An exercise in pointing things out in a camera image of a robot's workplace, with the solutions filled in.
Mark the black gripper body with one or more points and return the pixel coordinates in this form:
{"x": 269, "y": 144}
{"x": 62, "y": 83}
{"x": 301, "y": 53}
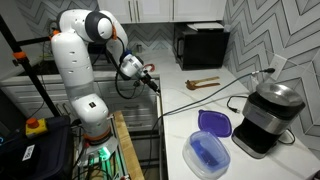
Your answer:
{"x": 147, "y": 80}

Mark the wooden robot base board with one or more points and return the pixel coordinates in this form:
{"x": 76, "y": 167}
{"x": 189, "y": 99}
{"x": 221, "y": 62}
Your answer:
{"x": 128, "y": 150}

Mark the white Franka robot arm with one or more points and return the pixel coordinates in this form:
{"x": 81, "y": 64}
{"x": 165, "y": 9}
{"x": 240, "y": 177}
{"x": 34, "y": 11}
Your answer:
{"x": 76, "y": 66}

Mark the dark wooden spoon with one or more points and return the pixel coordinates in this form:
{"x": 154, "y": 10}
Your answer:
{"x": 203, "y": 86}

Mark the light wooden spoon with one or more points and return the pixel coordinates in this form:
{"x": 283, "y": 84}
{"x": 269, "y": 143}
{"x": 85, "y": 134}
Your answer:
{"x": 206, "y": 79}

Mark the red heart-shaped container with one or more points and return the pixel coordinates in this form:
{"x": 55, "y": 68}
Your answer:
{"x": 150, "y": 66}

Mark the black microwave oven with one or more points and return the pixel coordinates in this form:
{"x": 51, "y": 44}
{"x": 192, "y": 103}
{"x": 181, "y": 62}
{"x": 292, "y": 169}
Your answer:
{"x": 203, "y": 48}

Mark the purple plastic lid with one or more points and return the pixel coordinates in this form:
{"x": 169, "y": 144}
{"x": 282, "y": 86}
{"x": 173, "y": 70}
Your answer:
{"x": 215, "y": 123}

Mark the white tray on microwave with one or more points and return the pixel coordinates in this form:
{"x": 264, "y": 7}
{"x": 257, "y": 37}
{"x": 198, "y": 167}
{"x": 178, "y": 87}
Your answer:
{"x": 205, "y": 26}

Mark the clear plastic food container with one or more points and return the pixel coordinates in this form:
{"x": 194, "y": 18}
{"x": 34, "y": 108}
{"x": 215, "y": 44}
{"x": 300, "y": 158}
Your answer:
{"x": 206, "y": 156}

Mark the red emergency stop button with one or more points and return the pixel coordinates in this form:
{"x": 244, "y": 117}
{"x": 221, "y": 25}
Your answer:
{"x": 35, "y": 128}

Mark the white base cabinets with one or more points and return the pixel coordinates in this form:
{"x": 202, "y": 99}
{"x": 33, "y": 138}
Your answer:
{"x": 20, "y": 93}

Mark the black pole with orange clamp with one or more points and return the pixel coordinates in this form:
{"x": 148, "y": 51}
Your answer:
{"x": 20, "y": 63}

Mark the black equipment case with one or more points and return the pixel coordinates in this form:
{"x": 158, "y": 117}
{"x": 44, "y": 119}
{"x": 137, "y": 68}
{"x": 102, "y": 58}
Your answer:
{"x": 43, "y": 156}

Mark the white wall cabinets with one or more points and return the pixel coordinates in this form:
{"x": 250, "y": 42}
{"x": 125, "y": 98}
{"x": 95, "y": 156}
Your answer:
{"x": 186, "y": 10}

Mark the white wall outlet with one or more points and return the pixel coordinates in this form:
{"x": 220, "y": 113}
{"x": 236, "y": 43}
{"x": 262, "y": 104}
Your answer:
{"x": 277, "y": 65}

